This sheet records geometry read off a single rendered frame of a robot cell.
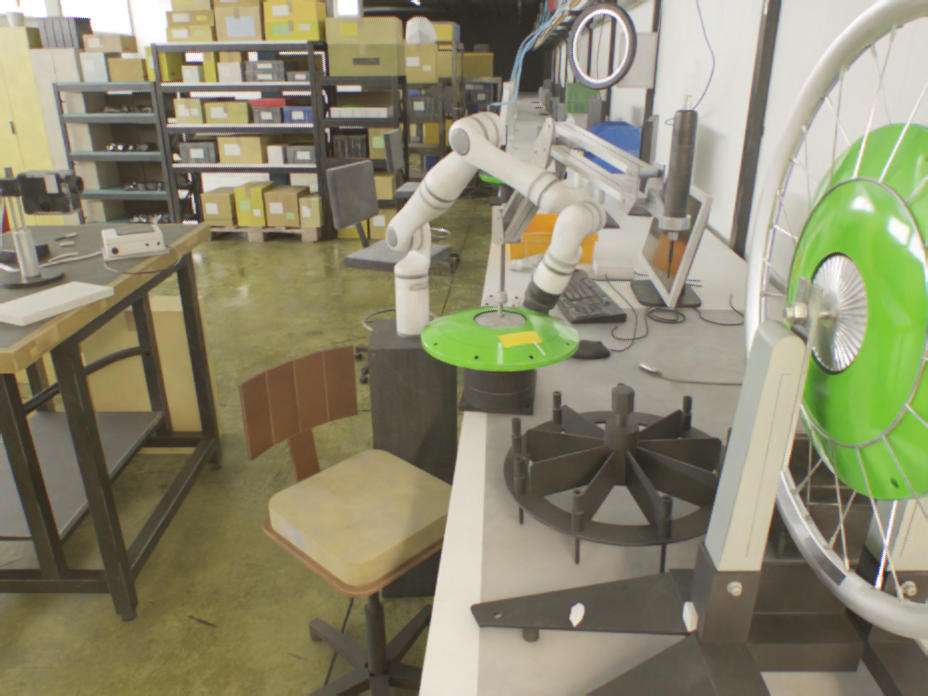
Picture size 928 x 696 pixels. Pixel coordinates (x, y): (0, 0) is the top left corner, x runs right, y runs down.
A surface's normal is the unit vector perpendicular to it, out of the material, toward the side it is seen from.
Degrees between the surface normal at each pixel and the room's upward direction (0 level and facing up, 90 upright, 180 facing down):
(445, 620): 0
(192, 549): 0
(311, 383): 90
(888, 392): 95
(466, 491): 0
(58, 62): 90
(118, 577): 90
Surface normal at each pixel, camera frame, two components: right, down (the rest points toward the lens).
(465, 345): -0.22, -0.73
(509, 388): 0.26, 0.37
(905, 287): -0.97, -0.04
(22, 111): -0.07, 0.37
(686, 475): -0.66, 0.33
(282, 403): 0.80, 0.22
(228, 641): 0.00, -0.93
